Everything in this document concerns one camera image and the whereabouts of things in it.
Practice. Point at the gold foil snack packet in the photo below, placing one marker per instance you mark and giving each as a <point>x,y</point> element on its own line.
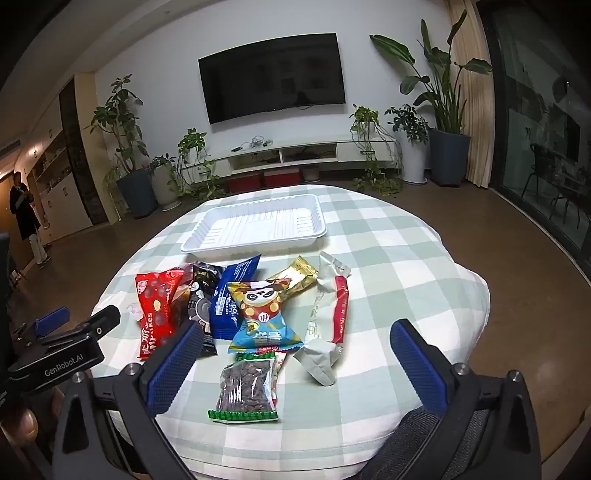
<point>298,277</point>

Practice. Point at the clear nut packet green edges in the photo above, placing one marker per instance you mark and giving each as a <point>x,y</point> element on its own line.
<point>244,385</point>

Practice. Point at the green checkered tablecloth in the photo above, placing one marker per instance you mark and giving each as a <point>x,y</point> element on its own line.
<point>392,277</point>

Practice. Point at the panda print snack packet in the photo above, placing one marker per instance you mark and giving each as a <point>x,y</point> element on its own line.
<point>263,323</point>

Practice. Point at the beige curtain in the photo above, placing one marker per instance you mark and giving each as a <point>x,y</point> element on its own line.
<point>475,115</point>

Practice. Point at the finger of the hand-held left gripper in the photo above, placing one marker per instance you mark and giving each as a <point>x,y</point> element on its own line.
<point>51,321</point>
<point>99,323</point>

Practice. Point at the large-leaf plant in dark pot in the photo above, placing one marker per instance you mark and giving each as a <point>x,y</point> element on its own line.
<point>448,157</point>

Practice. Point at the tall branchy plant dark pot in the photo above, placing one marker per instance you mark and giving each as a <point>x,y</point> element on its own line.
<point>136,191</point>

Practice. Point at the white wall cabinet shelving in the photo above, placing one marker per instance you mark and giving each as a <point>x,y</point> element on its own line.
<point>55,184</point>

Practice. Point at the person's left hand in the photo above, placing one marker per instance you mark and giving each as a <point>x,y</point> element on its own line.
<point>21,424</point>

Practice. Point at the white and red long packet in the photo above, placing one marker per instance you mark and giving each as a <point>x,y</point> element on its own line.
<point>328,314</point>

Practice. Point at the red storage box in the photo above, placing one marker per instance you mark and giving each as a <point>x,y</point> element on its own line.
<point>244,182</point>
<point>281,177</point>

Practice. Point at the glass sliding door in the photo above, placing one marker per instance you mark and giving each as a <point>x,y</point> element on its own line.
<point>531,115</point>

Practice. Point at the white plastic tray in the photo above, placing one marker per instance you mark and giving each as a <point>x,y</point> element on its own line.
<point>256,228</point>

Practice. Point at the white television console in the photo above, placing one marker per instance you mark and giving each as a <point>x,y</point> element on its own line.
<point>323,150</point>

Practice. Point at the black cookie packet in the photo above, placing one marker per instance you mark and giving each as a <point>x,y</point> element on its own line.
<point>202,295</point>

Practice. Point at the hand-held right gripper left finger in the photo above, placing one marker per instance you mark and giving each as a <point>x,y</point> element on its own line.
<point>173,369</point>

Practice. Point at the trailing vine plant small leaves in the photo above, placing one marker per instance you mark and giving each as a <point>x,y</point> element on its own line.
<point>364,120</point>

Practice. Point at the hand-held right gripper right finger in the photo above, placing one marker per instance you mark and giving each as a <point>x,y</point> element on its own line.
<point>418,364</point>

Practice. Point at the trailing vine plant large leaves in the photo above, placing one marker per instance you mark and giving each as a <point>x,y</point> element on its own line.
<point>194,141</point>

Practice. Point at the blue snack packet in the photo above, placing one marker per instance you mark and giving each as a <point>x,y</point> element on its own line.
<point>228,300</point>

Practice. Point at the small plant in ribbed pot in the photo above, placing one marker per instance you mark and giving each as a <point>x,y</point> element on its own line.
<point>165,187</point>

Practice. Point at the small pot under console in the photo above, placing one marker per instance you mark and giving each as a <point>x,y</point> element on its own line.
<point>311,174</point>

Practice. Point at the red chocolate ball packet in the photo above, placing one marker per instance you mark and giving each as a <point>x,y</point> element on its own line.
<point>154,314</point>

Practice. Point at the wall-mounted black television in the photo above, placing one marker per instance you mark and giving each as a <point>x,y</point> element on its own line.
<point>272,76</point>

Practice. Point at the dark wall panel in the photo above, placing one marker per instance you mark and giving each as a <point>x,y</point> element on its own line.
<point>78,152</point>

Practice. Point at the bushy plant in white pot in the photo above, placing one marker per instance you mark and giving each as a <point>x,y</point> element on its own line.
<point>414,161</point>

